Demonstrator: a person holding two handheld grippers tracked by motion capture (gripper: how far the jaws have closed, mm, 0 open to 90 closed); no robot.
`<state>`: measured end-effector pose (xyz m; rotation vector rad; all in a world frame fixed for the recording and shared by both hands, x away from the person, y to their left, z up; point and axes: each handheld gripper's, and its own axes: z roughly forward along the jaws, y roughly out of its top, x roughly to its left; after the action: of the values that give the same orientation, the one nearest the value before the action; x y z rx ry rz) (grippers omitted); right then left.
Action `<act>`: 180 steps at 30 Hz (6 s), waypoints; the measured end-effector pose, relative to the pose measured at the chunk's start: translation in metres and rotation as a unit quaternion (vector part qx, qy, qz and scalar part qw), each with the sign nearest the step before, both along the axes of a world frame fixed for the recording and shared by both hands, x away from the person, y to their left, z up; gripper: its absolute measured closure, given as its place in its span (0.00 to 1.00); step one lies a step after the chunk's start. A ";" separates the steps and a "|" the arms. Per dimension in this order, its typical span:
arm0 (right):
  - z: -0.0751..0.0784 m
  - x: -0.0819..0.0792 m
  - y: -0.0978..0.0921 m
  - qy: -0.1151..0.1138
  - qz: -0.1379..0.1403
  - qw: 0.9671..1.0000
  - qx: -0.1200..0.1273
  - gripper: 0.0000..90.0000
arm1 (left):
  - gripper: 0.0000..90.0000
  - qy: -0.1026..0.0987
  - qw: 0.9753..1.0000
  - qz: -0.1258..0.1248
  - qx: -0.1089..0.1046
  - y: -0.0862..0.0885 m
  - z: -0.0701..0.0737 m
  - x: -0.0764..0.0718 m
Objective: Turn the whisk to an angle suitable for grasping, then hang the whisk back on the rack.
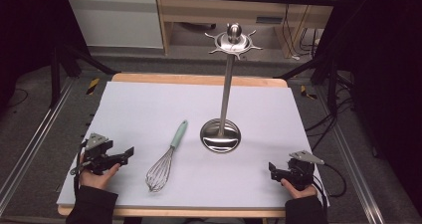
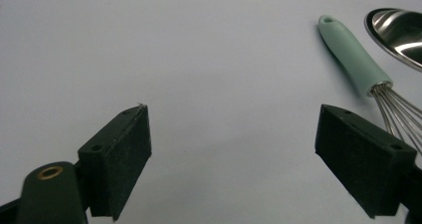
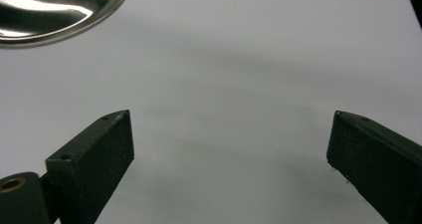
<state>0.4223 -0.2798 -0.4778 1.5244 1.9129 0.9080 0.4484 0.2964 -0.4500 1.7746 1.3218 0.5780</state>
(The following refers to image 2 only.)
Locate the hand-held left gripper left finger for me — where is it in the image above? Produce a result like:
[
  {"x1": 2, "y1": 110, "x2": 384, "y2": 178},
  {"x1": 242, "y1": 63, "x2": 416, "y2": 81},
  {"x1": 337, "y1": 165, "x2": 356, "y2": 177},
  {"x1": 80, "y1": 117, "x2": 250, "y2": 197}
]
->
[{"x1": 77, "y1": 104, "x2": 153, "y2": 222}]

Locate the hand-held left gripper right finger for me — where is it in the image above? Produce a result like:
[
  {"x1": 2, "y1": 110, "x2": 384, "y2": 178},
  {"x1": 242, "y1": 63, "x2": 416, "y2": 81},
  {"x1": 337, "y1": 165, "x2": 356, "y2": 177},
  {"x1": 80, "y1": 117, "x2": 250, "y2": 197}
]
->
[{"x1": 315, "y1": 104, "x2": 418, "y2": 219}]

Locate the stainless steel bowl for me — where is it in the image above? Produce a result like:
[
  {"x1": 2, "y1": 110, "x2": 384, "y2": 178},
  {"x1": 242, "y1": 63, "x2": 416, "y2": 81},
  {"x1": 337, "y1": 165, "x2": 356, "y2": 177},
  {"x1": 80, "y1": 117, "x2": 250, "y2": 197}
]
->
[{"x1": 363, "y1": 7, "x2": 422, "y2": 74}]

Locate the whisk with mint green handle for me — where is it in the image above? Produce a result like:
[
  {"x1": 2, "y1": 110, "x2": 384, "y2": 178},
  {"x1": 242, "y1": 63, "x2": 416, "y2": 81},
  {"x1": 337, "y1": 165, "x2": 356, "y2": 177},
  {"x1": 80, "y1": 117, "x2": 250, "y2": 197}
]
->
[{"x1": 317, "y1": 14, "x2": 422, "y2": 156}]

